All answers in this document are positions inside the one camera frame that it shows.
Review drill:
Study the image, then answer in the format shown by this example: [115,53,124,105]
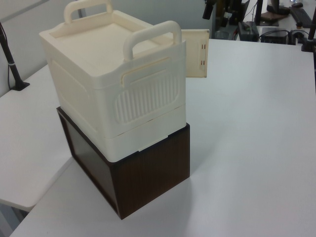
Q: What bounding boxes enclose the black camera stand pole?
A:
[0,21,31,92]

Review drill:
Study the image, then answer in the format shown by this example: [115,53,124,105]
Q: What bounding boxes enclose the black equipment box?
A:
[260,27,290,44]

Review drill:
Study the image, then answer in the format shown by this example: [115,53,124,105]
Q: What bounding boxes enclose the brown wooden stand base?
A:
[261,10,280,27]

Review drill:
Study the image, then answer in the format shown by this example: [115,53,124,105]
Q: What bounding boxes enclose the cream plastic cabinet with handles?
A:
[39,0,187,163]

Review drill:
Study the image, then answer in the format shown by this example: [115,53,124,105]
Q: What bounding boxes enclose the black hanging device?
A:
[202,0,215,20]

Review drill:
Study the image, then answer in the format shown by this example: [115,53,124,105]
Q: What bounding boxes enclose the black keyboard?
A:
[291,6,314,29]

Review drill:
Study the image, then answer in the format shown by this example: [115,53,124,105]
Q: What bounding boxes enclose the black monitor stand pole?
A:
[254,0,264,26]

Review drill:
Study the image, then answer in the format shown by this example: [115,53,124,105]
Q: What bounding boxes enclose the clear wire basket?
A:
[214,30,232,40]

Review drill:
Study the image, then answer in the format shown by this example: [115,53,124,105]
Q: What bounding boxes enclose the black flat device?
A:
[237,21,260,42]

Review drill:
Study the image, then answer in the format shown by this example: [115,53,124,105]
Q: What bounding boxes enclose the black clamped pole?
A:
[300,14,316,53]

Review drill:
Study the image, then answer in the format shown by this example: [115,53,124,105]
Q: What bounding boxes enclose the dark brown wooden box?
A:
[56,106,191,221]

